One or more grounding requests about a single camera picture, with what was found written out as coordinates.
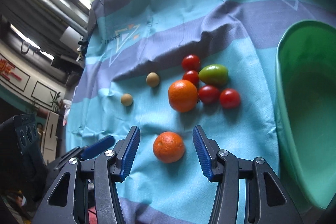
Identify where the red cherry tomato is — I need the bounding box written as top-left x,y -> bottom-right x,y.
182,70 -> 199,87
182,55 -> 201,72
219,89 -> 241,109
198,85 -> 221,105

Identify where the white cylindrical lamp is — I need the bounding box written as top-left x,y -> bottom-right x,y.
60,26 -> 83,47

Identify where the orange fruit among tomatoes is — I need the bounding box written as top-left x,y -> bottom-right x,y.
168,80 -> 198,113

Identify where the green plastic bowl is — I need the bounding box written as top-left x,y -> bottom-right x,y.
276,20 -> 335,209

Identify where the blue striped tablecloth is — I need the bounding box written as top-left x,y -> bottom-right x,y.
66,0 -> 335,223

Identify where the red cherry tomato top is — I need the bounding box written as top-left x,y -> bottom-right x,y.
182,55 -> 201,72

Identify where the green oval tomato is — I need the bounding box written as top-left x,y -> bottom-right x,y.
198,64 -> 228,86

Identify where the potted green plant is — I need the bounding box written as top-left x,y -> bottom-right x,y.
50,92 -> 63,113

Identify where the orange fruit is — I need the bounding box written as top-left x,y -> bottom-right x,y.
153,131 -> 185,164

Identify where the red cherry tomato lower left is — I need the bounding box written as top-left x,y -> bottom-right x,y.
198,85 -> 221,105

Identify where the tan longan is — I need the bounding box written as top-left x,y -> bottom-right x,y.
120,93 -> 133,107
146,72 -> 160,88

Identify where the red cherry tomato lower right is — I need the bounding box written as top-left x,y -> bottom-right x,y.
219,89 -> 241,109

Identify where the tan longan lower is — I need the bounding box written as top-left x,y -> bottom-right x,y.
120,93 -> 133,107

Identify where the tan longan upper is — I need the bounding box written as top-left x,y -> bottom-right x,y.
146,72 -> 160,88

